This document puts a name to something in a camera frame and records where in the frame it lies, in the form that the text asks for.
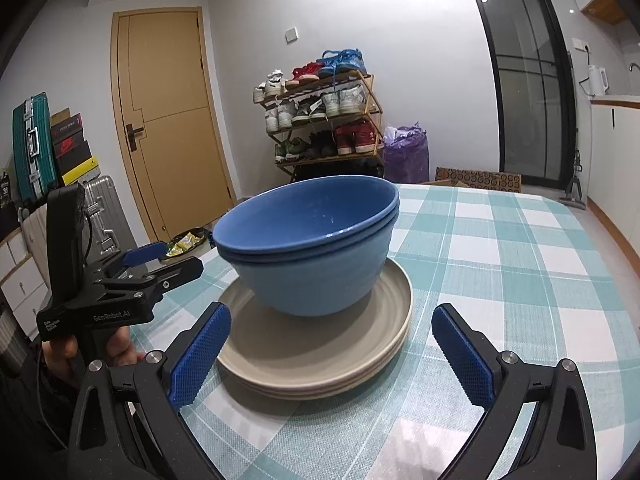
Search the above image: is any purple plastic bag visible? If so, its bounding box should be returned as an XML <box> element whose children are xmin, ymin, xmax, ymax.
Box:
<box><xmin>382</xmin><ymin>122</ymin><xmax>431</xmax><ymax>184</ymax></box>

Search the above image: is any person's left forearm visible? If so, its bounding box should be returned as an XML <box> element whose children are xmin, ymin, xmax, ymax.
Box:
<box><xmin>0</xmin><ymin>340</ymin><xmax>76</xmax><ymax>480</ymax></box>

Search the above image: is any teal suitcase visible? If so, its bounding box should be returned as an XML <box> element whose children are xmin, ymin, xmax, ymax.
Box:
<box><xmin>12</xmin><ymin>92</ymin><xmax>58</xmax><ymax>201</ymax></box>

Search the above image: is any blue bowl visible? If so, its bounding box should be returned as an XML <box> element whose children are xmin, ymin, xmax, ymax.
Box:
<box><xmin>220</xmin><ymin>210</ymin><xmax>401</xmax><ymax>317</ymax></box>
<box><xmin>212</xmin><ymin>175</ymin><xmax>401</xmax><ymax>263</ymax></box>

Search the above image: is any wooden room door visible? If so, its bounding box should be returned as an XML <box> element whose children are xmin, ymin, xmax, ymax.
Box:
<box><xmin>111</xmin><ymin>6</ymin><xmax>238</xmax><ymax>243</ymax></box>

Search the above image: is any person's left hand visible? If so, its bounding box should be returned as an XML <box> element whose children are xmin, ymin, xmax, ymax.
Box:
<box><xmin>41</xmin><ymin>326</ymin><xmax>144</xmax><ymax>382</ymax></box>

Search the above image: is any white electric kettle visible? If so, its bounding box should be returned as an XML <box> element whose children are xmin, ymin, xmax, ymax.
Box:
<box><xmin>586</xmin><ymin>65</ymin><xmax>610</xmax><ymax>98</ymax></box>

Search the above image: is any beige suitcase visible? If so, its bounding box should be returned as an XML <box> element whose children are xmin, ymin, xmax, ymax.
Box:
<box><xmin>19</xmin><ymin>204</ymin><xmax>51</xmax><ymax>286</ymax></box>

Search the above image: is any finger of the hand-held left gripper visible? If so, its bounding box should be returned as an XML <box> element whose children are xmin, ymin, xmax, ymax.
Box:
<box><xmin>66</xmin><ymin>256</ymin><xmax>204</xmax><ymax>309</ymax></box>
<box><xmin>86</xmin><ymin>241</ymin><xmax>167</xmax><ymax>282</ymax></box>

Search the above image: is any grey stick vacuum cleaner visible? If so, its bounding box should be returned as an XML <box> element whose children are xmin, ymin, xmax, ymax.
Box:
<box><xmin>557</xmin><ymin>147</ymin><xmax>589</xmax><ymax>210</ymax></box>

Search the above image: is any silver ribbed suitcase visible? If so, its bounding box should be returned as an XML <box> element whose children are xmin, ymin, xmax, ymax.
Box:
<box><xmin>80</xmin><ymin>175</ymin><xmax>135</xmax><ymax>261</ymax></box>

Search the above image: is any wooden shoe rack with shoes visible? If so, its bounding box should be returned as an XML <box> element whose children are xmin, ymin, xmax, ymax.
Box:
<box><xmin>251</xmin><ymin>49</ymin><xmax>386</xmax><ymax>161</ymax></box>

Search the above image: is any white drawer cabinet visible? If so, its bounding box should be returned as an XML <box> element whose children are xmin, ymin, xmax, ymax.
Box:
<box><xmin>0</xmin><ymin>232</ymin><xmax>48</xmax><ymax>331</ymax></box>

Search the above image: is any wooden wall cabinet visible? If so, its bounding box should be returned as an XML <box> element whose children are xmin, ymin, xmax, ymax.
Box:
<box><xmin>580</xmin><ymin>0</ymin><xmax>640</xmax><ymax>26</ymax></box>

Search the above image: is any cream round plate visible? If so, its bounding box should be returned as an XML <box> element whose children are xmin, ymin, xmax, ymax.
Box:
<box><xmin>222</xmin><ymin>325</ymin><xmax>412</xmax><ymax>402</ymax></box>
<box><xmin>216</xmin><ymin>257</ymin><xmax>415</xmax><ymax>391</ymax></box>

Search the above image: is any brown patterned cardboard box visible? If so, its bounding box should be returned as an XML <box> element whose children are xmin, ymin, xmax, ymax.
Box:
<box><xmin>435</xmin><ymin>166</ymin><xmax>523</xmax><ymax>193</ymax></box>

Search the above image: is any open cardboard box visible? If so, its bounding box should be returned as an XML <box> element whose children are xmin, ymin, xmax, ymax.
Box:
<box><xmin>419</xmin><ymin>176</ymin><xmax>473</xmax><ymax>189</ymax></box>

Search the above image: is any black-framed glass door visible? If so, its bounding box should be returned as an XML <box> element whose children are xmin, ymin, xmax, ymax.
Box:
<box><xmin>460</xmin><ymin>0</ymin><xmax>581</xmax><ymax>191</ymax></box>

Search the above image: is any white kitchen cabinet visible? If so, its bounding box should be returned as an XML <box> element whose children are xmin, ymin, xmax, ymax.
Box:
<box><xmin>587</xmin><ymin>94</ymin><xmax>640</xmax><ymax>261</ymax></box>

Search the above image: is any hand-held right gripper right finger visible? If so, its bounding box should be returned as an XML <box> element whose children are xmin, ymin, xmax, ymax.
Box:
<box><xmin>431</xmin><ymin>302</ymin><xmax>598</xmax><ymax>480</ymax></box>

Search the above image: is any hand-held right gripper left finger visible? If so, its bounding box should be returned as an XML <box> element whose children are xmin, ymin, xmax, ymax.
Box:
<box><xmin>67</xmin><ymin>302</ymin><xmax>233</xmax><ymax>480</ymax></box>

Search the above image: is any black and red shoe box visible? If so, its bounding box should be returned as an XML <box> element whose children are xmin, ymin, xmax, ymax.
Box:
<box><xmin>54</xmin><ymin>137</ymin><xmax>92</xmax><ymax>173</ymax></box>

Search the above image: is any black and yellow shoe box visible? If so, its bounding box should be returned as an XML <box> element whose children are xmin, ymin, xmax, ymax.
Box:
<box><xmin>61</xmin><ymin>156</ymin><xmax>104</xmax><ymax>189</ymax></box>

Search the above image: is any yellow green snack packet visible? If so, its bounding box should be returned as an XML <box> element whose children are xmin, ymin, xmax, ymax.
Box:
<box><xmin>165</xmin><ymin>229</ymin><xmax>211</xmax><ymax>258</ymax></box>

